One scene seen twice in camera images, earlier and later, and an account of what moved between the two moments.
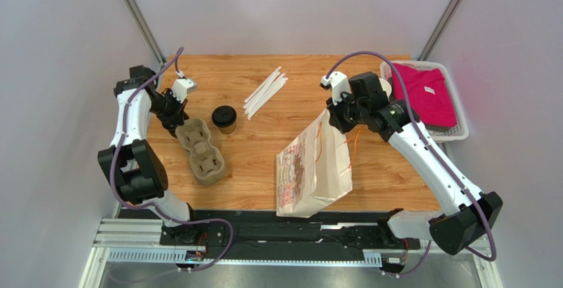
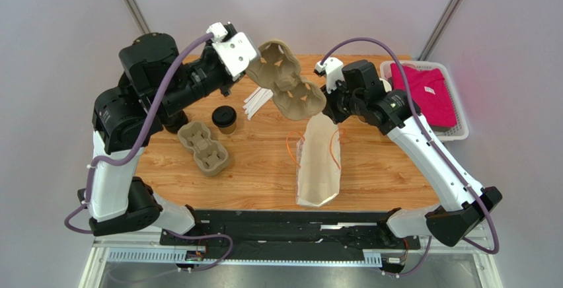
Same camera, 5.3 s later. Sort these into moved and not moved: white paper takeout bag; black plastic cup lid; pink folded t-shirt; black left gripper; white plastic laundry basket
Moved: white paper takeout bag; black left gripper
Not moved: pink folded t-shirt; black plastic cup lid; white plastic laundry basket
